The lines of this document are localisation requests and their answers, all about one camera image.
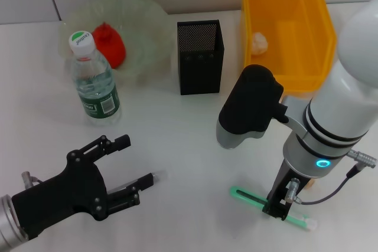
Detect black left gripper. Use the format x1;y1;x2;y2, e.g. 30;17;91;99
11;135;156;240

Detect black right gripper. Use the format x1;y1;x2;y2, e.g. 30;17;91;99
262;159;314;221

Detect green utility knife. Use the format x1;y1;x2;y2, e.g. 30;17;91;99
229;186;319;233

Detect clear green-label water bottle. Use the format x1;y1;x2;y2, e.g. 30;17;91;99
69;30;122;127

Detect red funnel-shaped object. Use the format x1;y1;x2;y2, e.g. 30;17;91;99
91;21;127;70

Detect white paper ball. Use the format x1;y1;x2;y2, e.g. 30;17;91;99
250;32;269;55

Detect grey marker pen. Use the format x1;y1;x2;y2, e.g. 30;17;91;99
107;171;168;195

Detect black mesh pen holder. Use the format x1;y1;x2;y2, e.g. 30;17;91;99
176;19;226;96

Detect green glass fruit plate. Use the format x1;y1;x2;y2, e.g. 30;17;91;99
57;0;172;83

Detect right gripper silver plug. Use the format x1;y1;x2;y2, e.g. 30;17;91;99
285;177;301;202

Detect gripper silver plug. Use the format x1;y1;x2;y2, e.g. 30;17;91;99
20;170;43;188
285;177;301;202

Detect left gripper silver plug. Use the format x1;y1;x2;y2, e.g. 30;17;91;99
20;170;43;188

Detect yellow plastic bin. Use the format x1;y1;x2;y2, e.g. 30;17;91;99
239;0;337;93

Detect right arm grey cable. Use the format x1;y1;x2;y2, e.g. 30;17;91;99
295;150;378;205

